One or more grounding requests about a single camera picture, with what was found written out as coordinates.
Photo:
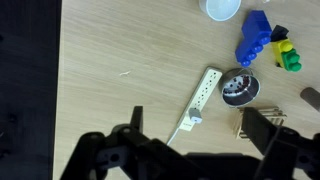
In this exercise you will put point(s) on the white plug adapter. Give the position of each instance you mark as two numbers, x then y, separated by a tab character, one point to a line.
195	115

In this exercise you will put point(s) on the cream power strip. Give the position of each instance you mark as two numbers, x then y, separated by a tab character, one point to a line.
206	86

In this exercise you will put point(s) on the blue toy building block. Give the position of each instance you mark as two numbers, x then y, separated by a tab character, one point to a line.
255	31

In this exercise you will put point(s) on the small wooden slat crate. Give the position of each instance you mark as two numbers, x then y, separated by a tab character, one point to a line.
278	113

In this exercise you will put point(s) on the yellow green black toy block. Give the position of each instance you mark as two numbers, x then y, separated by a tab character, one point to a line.
285	50

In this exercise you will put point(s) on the brown sauce squeeze bottle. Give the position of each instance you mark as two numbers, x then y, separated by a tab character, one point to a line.
311	97

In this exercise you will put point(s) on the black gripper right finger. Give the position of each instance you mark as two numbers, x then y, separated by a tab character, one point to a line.
286	153

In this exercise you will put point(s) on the small metal bowl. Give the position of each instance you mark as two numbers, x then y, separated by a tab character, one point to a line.
240	96

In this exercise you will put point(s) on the white ceramic mug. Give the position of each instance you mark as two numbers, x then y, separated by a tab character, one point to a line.
221	8

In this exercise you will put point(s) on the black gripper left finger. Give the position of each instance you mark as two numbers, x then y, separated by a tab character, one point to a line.
133	150

